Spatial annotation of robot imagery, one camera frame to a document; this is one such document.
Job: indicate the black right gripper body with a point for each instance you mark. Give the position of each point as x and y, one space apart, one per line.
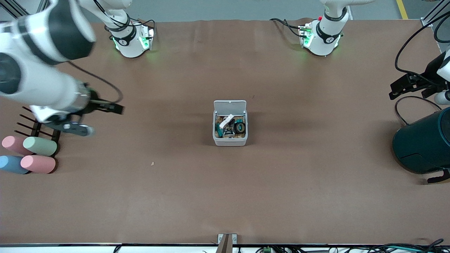
93 101

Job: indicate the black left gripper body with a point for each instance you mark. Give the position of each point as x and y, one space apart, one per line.
431 75

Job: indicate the black snack wrapper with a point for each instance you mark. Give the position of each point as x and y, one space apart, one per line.
229 132

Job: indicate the white square trash bin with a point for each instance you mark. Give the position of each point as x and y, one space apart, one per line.
230 141

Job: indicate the black tape roll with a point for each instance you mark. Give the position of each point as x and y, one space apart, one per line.
240 126

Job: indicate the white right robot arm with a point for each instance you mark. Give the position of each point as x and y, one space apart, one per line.
35 80

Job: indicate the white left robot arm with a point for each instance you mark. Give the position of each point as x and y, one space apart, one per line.
325 38

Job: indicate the dark teal round appliance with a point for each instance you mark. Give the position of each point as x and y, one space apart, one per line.
423 144

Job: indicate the black peg cup rack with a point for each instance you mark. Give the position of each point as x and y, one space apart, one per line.
37 130

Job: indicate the green foam cylinder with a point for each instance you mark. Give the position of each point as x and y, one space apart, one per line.
40 146

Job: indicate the right base connector box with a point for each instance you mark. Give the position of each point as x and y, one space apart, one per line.
147 37

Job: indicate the base connector box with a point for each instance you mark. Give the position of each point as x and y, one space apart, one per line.
147 37
306 35

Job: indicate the pink foam cylinder front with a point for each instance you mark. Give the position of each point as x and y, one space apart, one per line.
38 164

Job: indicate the pink foam cylinder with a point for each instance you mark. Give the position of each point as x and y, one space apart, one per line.
12 144
38 164

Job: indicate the pink foam cylinder left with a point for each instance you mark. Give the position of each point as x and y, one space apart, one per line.
12 144

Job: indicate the blue foam cylinder front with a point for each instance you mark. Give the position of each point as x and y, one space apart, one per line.
12 164

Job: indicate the left base connector box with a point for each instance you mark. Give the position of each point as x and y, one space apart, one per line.
306 35

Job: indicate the aluminium frame profile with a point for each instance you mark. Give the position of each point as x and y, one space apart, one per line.
434 15
14 8

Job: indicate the metal table edge bracket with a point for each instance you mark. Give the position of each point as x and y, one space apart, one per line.
227 242

